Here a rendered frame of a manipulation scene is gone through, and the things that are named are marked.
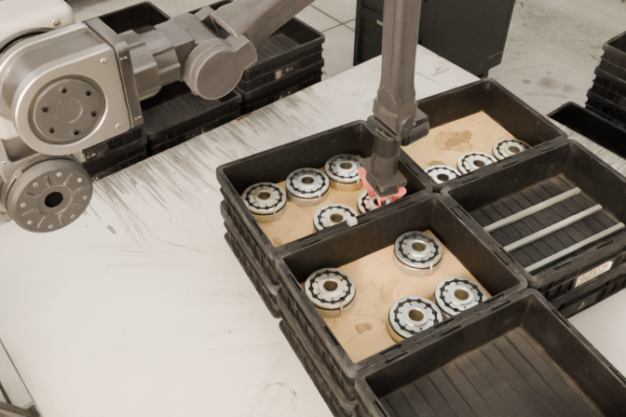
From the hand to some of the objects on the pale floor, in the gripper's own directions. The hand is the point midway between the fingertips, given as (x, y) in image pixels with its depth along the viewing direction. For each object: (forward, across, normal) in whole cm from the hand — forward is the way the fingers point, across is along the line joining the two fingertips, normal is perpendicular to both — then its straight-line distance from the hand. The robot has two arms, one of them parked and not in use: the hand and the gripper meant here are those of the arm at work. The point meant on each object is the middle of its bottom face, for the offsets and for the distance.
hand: (378, 201), depth 151 cm
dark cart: (+82, -145, +115) cm, 202 cm away
